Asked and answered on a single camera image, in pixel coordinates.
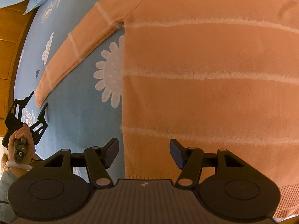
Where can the orange knit sweater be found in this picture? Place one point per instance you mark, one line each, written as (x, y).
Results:
(198, 63)

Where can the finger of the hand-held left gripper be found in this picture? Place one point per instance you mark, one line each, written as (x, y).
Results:
(40, 123)
(15, 121)

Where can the person's left forearm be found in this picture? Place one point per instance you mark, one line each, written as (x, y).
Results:
(5, 191)

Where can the person's left hand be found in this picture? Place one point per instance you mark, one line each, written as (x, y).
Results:
(23, 131)

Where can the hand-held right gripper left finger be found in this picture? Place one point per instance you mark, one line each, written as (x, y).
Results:
(112, 151)

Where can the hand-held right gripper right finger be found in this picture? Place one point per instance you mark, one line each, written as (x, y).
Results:
(176, 152)

